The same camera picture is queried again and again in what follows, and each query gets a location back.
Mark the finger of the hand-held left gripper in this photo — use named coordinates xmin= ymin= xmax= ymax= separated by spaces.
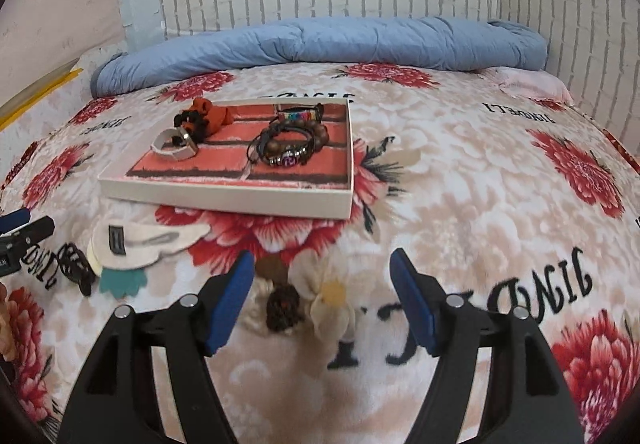
xmin=0 ymin=210 xmax=31 ymax=232
xmin=0 ymin=216 xmax=56 ymax=247

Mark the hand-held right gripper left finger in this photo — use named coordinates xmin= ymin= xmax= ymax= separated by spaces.
xmin=59 ymin=251 xmax=256 ymax=444

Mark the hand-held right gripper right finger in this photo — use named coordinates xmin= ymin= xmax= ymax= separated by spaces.
xmin=389 ymin=248 xmax=586 ymax=444

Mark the cream flower hair clip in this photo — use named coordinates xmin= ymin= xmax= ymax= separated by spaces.
xmin=252 ymin=251 xmax=356 ymax=342

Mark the brick pattern tray box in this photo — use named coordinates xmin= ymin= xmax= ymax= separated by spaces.
xmin=97 ymin=97 xmax=355 ymax=221

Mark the white cuff bracelet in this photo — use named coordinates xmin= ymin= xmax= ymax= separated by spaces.
xmin=151 ymin=128 xmax=200 ymax=159

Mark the black cord bracelet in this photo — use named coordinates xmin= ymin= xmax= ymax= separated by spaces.
xmin=246 ymin=123 xmax=317 ymax=171

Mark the orange scrunchie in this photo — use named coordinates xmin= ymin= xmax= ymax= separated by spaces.
xmin=187 ymin=98 xmax=235 ymax=139

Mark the brown wooden bead bracelet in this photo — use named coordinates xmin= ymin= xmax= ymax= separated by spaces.
xmin=265 ymin=119 xmax=331 ymax=149

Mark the rainbow beaded watch band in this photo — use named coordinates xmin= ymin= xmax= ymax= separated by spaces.
xmin=274 ymin=104 xmax=325 ymax=125

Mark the black claw hair clip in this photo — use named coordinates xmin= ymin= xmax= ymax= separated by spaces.
xmin=56 ymin=242 xmax=98 ymax=297

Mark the white teal felt hair clip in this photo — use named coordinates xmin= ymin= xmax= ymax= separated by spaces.
xmin=86 ymin=219 xmax=213 ymax=299

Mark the red floral blanket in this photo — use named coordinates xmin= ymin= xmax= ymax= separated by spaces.
xmin=0 ymin=61 xmax=640 ymax=444

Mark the yellow strip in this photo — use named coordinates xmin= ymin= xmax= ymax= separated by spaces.
xmin=0 ymin=68 xmax=83 ymax=129

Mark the pink padded board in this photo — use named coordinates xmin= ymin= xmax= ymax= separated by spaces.
xmin=0 ymin=0 xmax=126 ymax=107

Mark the pink pillow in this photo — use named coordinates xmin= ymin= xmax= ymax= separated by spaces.
xmin=492 ymin=66 xmax=573 ymax=104

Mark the rolled blue duvet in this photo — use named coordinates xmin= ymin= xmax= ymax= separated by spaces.
xmin=91 ymin=16 xmax=548 ymax=98

